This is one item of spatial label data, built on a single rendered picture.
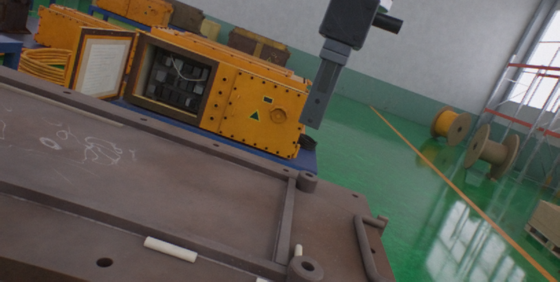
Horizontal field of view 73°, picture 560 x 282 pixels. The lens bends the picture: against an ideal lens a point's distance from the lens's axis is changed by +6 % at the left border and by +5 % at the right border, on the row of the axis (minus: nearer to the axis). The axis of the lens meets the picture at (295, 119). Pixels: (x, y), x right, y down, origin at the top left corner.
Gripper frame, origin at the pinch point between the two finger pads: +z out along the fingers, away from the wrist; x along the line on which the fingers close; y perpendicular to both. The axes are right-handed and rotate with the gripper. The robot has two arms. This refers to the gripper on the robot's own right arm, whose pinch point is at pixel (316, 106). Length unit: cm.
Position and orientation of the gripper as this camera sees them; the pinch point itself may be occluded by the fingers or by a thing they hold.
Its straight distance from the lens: 45.3
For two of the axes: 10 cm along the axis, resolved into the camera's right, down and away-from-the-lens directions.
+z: -3.4, 9.2, 2.1
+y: 9.3, 3.7, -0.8
